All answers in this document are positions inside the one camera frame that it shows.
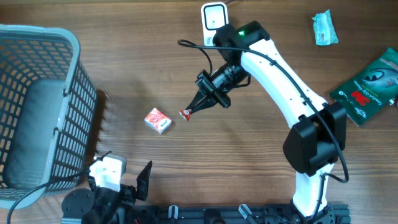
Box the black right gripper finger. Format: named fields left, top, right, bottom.
left=186, top=90, right=208, bottom=109
left=190, top=99, right=218, bottom=113

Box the red stick sachet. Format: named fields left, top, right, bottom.
left=178, top=109, right=192, bottom=121

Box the red white snack packet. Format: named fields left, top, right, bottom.
left=144, top=108, right=172, bottom=134

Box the teal wet wipes pack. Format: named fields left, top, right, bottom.
left=312, top=10, right=339, bottom=46

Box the green 3M package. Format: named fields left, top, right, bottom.
left=330, top=48, right=397, bottom=126

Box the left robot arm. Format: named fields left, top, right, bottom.
left=61, top=161, right=152, bottom=224

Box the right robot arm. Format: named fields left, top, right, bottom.
left=180, top=21, right=351, bottom=223

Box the white barcode scanner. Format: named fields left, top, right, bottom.
left=200, top=2, right=229, bottom=46

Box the grey plastic mesh basket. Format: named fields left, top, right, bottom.
left=1, top=25, right=97, bottom=209

